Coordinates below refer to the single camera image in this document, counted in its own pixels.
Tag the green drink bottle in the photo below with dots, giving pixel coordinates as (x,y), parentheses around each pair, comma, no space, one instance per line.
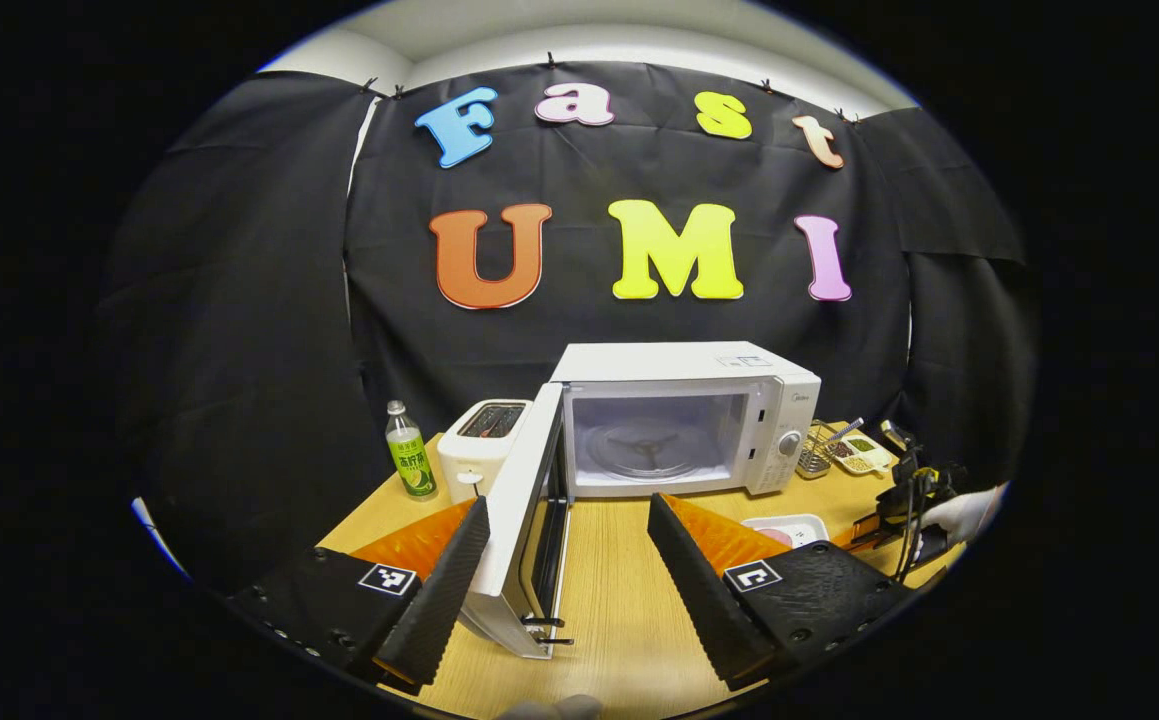
(411,465)

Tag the pink ham slice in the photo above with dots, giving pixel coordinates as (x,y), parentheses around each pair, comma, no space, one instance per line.
(779,537)

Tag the white microwave oven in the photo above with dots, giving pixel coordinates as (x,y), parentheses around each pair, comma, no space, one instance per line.
(659,365)

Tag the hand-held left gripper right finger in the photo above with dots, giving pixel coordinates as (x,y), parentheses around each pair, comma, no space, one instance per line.
(699,590)

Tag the divided white bean dish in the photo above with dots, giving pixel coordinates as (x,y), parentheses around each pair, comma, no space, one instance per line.
(864,455)

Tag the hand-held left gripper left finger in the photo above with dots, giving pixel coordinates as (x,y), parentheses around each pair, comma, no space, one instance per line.
(439,590)

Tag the white toaster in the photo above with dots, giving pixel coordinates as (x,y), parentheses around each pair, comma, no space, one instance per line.
(474,460)

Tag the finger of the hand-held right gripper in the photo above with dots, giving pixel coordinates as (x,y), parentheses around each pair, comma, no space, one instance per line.
(864,532)

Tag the black backdrop cloth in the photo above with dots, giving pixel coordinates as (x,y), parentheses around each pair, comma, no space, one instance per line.
(639,330)

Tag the white square plate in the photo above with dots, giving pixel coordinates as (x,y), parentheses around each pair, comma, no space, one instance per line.
(809,525)

